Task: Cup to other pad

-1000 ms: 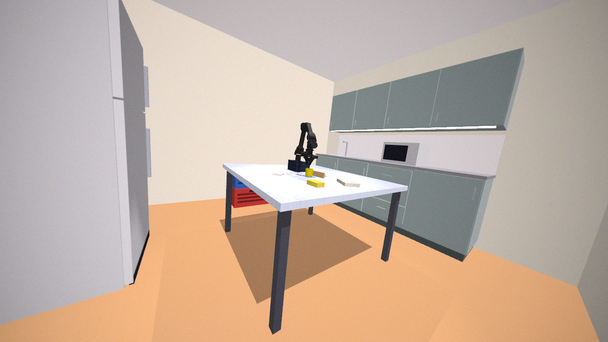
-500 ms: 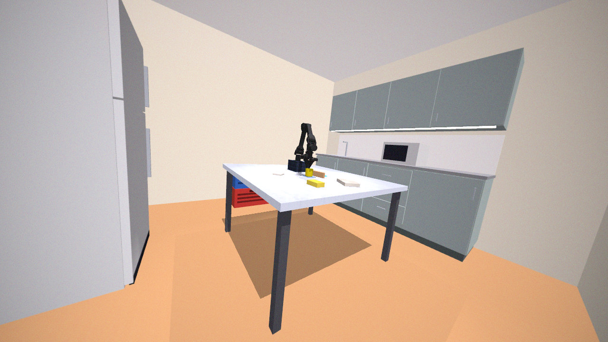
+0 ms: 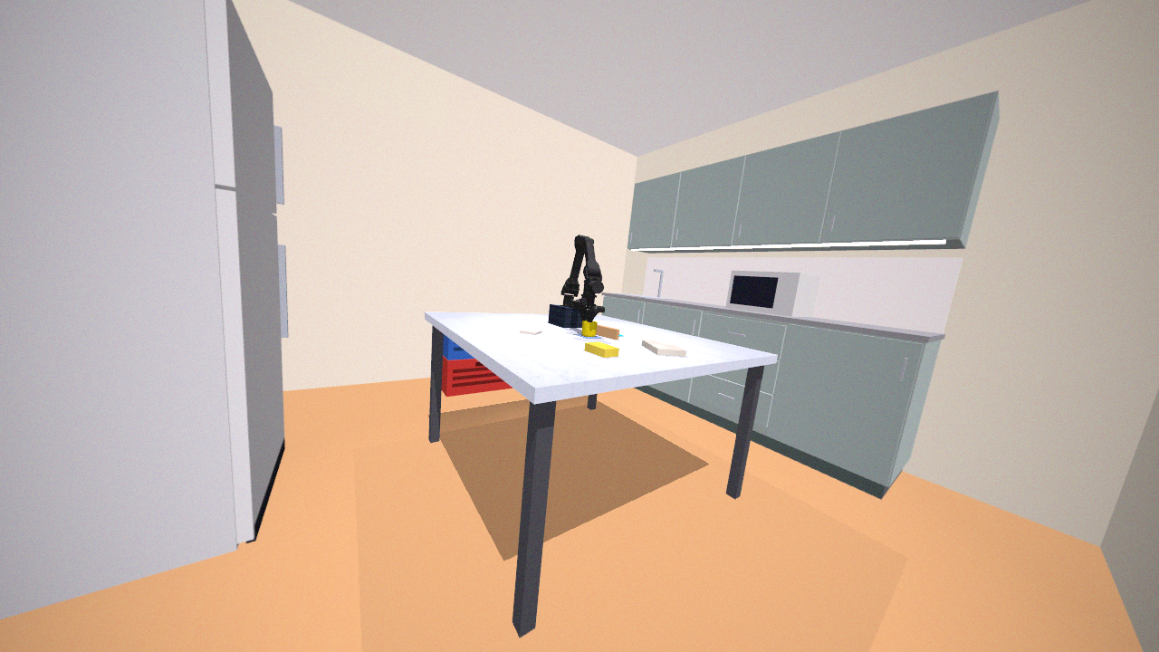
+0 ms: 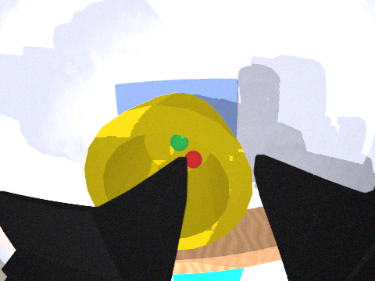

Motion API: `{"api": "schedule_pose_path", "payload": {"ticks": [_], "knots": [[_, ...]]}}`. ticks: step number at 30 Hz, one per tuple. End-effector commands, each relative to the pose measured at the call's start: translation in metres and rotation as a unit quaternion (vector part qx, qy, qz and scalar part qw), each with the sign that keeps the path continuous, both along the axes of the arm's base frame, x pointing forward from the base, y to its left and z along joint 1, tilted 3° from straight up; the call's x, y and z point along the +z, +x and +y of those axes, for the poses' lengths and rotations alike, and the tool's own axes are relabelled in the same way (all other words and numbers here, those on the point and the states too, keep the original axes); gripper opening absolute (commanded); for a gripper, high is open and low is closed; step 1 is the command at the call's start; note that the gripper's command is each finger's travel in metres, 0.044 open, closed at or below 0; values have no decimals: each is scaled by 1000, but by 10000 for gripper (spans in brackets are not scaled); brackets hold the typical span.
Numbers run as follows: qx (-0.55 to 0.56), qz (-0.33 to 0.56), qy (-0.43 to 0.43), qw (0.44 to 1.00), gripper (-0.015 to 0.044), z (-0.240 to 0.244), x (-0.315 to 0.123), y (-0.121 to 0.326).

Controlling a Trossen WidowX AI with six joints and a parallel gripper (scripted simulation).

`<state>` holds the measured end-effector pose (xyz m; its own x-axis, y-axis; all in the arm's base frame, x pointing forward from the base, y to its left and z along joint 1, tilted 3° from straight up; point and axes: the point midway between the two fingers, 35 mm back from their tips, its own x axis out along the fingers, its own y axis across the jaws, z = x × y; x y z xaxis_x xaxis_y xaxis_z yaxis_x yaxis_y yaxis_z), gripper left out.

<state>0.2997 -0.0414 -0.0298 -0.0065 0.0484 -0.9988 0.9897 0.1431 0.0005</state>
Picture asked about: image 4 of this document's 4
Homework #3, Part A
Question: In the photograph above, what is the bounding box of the light brown wooden plank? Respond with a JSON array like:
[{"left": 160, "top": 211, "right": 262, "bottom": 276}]
[{"left": 173, "top": 206, "right": 281, "bottom": 275}]

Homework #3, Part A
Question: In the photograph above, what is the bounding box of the green marble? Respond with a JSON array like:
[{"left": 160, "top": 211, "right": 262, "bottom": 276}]
[{"left": 171, "top": 134, "right": 188, "bottom": 151}]

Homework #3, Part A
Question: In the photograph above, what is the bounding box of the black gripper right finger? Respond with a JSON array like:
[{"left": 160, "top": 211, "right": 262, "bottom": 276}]
[{"left": 253, "top": 154, "right": 375, "bottom": 281}]

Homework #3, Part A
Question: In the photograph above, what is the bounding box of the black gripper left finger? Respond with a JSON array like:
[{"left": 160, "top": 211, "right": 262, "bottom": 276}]
[{"left": 0, "top": 157, "right": 188, "bottom": 281}]

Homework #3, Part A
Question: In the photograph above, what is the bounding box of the red marble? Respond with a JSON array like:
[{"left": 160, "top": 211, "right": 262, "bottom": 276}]
[{"left": 185, "top": 151, "right": 202, "bottom": 169}]

